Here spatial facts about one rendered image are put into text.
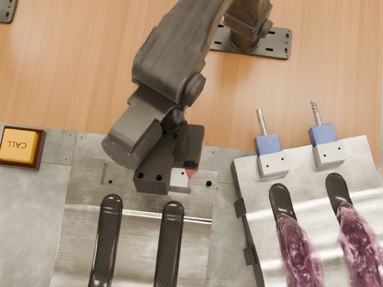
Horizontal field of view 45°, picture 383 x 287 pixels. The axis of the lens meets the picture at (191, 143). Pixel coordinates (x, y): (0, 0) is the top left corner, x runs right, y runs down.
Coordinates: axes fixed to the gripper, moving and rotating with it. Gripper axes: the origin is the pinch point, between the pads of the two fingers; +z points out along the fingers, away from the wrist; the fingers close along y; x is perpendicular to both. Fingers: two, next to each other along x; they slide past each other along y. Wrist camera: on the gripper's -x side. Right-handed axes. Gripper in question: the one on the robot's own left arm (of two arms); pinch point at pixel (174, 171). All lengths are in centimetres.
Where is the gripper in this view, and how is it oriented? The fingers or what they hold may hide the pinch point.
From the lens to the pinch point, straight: 78.3
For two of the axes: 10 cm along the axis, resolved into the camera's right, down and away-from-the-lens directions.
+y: 9.8, 0.9, -1.5
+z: 0.7, 5.9, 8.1
